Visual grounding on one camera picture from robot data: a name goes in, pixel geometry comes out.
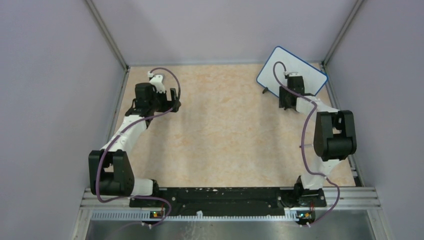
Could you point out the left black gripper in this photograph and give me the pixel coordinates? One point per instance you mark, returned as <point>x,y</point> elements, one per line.
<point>174,104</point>

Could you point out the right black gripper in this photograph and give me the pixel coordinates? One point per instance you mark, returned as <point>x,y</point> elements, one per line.
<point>282,103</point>

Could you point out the blue framed whiteboard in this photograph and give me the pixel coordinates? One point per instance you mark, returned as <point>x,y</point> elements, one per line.
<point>281,62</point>

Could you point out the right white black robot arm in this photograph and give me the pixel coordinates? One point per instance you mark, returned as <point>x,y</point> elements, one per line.
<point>334,137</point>

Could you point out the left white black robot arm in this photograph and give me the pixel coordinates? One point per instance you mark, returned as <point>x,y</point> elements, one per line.
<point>110,171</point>

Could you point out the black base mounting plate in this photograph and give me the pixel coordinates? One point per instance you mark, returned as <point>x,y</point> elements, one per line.
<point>221,209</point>

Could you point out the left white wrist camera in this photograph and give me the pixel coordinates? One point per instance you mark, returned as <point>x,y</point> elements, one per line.
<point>157,81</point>

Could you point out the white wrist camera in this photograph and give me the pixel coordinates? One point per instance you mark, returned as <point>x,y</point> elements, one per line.
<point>157,81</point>
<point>291,74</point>

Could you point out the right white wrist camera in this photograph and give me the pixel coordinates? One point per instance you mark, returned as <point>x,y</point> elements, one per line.
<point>291,74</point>

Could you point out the white slotted cable duct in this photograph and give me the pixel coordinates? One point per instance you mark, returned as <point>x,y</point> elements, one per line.
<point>146,216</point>

